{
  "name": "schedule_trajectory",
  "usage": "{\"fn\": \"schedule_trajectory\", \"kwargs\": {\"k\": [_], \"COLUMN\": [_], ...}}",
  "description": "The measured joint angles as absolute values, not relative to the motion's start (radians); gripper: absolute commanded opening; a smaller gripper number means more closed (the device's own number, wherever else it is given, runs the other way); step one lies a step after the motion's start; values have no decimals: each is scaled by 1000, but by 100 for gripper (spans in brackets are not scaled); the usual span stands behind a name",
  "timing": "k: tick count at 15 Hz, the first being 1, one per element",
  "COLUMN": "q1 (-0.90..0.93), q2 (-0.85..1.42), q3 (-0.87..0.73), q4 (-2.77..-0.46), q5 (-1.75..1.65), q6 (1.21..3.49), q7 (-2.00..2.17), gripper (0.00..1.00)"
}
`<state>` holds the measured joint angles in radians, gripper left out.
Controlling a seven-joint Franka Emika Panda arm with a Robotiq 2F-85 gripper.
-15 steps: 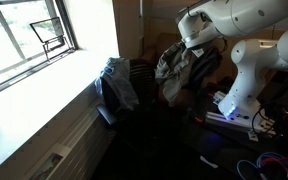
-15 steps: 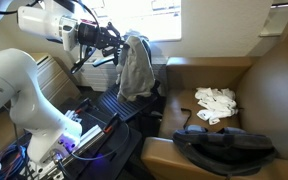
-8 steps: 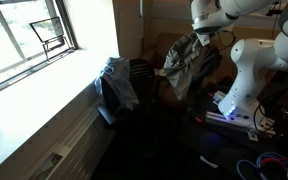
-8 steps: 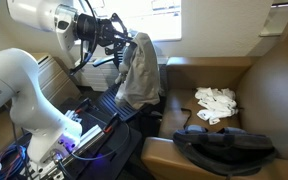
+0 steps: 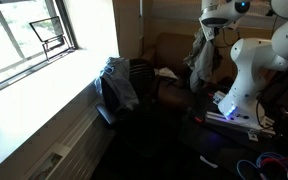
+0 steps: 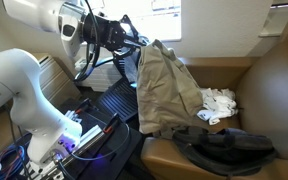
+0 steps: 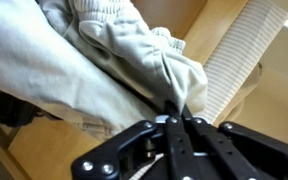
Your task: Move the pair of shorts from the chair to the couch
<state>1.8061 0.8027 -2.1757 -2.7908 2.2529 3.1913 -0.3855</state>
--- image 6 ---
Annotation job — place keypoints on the khaki shorts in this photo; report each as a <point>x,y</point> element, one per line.
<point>164,93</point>

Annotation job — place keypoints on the bright window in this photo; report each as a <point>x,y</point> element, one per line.
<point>157,16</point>

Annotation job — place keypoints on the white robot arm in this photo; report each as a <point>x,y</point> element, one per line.
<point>17,90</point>

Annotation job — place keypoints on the crumpled white cloth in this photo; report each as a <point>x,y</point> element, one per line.
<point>219,105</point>

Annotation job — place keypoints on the black orange clamp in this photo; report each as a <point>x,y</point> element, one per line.
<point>110,125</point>
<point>82,107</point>

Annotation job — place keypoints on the aluminium rail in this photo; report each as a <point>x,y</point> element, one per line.
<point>90,133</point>

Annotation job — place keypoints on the tan leather couch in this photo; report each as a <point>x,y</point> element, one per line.
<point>270,100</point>

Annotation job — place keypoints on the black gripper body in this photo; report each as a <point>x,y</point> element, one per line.
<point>105,33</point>

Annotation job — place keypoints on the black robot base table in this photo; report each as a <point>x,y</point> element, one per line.
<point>117,156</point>

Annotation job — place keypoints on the blue grey backpack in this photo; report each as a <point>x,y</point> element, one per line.
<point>224,150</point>

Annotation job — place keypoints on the beige drawer cabinet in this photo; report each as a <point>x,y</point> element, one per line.
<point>57,86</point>

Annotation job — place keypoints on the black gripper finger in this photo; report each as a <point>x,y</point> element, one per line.
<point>130,46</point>
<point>130,30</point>

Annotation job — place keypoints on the black slatted office chair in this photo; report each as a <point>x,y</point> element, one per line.
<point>117,98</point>

